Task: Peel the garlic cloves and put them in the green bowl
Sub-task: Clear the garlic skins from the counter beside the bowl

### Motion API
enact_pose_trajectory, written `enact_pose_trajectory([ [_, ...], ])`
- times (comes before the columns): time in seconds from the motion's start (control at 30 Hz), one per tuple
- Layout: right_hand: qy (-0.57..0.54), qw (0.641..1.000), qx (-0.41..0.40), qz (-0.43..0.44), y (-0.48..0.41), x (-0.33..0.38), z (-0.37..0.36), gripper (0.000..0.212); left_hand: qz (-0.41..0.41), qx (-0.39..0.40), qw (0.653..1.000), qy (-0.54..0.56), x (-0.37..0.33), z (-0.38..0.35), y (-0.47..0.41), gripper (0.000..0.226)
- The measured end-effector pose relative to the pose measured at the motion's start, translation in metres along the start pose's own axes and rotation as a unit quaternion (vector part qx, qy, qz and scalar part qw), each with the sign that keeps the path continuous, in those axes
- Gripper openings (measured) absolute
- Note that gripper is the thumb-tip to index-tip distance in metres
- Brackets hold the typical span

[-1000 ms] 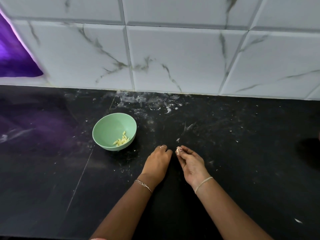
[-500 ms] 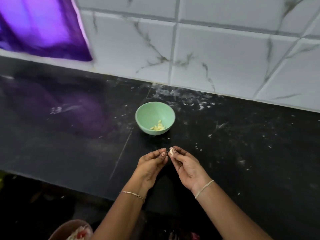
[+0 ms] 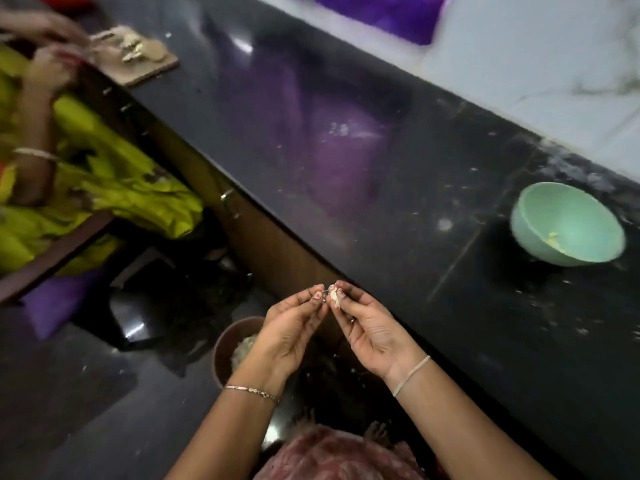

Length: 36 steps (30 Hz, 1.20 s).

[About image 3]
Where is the person's left hand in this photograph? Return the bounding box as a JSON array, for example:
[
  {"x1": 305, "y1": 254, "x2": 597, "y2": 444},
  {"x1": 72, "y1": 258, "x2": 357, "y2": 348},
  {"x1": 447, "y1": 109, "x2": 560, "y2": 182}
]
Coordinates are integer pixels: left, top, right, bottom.
[{"x1": 245, "y1": 283, "x2": 330, "y2": 382}]

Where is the person's right hand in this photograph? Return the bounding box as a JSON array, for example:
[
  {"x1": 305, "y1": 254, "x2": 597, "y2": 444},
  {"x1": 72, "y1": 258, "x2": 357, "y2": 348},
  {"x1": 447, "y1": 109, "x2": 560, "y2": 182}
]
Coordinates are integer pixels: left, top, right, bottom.
[{"x1": 326, "y1": 279, "x2": 429, "y2": 389}]

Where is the mint green bowl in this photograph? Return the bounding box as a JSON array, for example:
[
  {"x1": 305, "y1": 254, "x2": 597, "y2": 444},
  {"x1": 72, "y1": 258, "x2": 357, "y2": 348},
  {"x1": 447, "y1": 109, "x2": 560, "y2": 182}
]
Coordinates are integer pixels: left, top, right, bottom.
[{"x1": 509, "y1": 181, "x2": 628, "y2": 269}]

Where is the person's left forearm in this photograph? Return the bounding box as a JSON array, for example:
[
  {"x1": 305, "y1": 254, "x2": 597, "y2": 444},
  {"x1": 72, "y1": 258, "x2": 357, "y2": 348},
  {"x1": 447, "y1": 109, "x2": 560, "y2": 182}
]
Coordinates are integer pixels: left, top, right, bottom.
[{"x1": 165, "y1": 363, "x2": 296, "y2": 480}]

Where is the person's right forearm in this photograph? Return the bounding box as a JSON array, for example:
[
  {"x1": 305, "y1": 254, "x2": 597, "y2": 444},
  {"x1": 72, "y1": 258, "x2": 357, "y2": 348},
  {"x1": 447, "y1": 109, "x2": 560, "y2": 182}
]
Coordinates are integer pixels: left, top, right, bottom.
[{"x1": 390, "y1": 359, "x2": 556, "y2": 480}]

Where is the wooden cabinet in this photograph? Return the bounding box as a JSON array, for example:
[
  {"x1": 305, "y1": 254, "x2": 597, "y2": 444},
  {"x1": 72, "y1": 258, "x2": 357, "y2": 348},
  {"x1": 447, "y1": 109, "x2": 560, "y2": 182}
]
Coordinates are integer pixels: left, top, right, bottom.
[{"x1": 148, "y1": 117, "x2": 346, "y2": 318}]

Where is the pink patterned garment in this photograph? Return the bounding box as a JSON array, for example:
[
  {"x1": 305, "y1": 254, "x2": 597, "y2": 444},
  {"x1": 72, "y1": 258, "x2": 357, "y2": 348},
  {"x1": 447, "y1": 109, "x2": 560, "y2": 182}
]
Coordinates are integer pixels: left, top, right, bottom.
[{"x1": 254, "y1": 423, "x2": 427, "y2": 480}]

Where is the purple bag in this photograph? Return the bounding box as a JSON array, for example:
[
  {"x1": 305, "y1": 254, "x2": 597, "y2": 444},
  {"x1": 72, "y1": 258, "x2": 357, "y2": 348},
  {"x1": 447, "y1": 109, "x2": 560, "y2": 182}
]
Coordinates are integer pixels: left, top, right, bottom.
[{"x1": 20, "y1": 271, "x2": 103, "y2": 342}]

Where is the wooden chopping board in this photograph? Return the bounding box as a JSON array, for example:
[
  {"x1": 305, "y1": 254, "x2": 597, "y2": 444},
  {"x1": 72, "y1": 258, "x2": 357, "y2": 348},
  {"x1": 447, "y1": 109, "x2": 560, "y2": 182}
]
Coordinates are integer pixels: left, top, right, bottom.
[{"x1": 88, "y1": 23, "x2": 182, "y2": 89}]

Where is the purple cloth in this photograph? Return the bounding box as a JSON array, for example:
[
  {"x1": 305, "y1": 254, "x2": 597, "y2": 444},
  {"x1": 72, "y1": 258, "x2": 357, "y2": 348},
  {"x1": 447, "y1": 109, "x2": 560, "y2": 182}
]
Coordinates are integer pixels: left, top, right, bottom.
[{"x1": 298, "y1": 0, "x2": 449, "y2": 47}]

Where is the silver right wrist bracelet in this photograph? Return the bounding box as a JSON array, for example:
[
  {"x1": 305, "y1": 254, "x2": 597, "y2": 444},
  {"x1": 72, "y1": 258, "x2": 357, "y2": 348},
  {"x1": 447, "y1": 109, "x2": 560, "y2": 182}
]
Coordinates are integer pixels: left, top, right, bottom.
[{"x1": 391, "y1": 353, "x2": 434, "y2": 400}]

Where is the silver wrist bracelet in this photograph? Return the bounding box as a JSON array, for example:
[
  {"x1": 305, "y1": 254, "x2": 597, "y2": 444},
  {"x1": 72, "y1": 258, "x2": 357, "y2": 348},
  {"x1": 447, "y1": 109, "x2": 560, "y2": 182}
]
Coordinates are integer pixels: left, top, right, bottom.
[
  {"x1": 391, "y1": 353, "x2": 434, "y2": 400},
  {"x1": 223, "y1": 383, "x2": 282, "y2": 407}
]

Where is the silver left wrist bracelet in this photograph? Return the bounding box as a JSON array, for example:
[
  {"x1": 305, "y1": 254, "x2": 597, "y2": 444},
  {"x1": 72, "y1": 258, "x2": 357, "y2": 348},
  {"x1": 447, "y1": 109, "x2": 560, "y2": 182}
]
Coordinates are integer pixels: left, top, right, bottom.
[{"x1": 223, "y1": 383, "x2": 282, "y2": 407}]

